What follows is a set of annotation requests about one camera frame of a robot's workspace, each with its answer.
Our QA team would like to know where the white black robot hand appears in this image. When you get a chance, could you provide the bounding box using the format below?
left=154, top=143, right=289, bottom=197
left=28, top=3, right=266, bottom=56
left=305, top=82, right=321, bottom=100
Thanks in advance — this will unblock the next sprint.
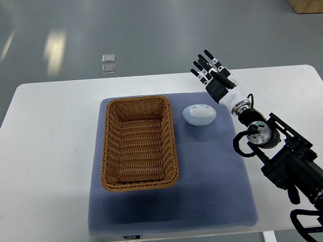
left=190, top=49, right=249, bottom=112

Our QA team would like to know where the blue white plush toy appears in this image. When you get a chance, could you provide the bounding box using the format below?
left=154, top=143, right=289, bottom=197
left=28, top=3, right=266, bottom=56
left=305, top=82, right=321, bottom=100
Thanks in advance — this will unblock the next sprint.
left=182, top=104, right=217, bottom=126

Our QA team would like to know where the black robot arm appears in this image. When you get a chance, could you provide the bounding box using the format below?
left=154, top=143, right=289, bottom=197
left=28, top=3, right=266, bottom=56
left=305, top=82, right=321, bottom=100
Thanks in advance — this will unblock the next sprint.
left=191, top=50, right=322, bottom=241

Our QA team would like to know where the brown wicker basket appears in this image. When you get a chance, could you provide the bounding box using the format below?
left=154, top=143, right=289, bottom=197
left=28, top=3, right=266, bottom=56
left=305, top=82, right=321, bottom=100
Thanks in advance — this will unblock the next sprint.
left=101, top=95, right=179, bottom=192

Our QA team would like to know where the clear floor plate upper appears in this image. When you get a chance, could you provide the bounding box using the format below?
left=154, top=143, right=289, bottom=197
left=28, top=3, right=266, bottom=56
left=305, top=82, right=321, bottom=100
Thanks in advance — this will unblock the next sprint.
left=102, top=54, right=115, bottom=63

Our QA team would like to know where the clear floor plate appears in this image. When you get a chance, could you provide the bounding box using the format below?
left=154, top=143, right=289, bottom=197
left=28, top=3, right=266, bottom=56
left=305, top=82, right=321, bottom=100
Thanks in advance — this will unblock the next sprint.
left=102, top=54, right=115, bottom=63
left=102, top=64, right=116, bottom=74

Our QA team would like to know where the clear floor plate lower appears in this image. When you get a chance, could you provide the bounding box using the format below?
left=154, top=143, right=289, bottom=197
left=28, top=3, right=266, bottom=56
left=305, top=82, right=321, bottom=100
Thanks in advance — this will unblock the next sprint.
left=102, top=64, right=116, bottom=74

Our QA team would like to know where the wooden box corner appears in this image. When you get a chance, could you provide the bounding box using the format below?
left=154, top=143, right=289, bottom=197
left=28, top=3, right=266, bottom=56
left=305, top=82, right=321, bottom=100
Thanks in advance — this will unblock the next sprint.
left=288, top=0, right=322, bottom=14

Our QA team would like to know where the blue foam cushion mat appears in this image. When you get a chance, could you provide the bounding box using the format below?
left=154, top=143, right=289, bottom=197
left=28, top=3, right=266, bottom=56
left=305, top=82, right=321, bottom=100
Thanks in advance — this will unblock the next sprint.
left=88, top=92, right=258, bottom=236

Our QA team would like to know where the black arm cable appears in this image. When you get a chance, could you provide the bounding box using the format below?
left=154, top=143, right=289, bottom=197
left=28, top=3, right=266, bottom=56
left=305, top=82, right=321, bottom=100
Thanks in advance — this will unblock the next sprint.
left=232, top=128, right=260, bottom=158

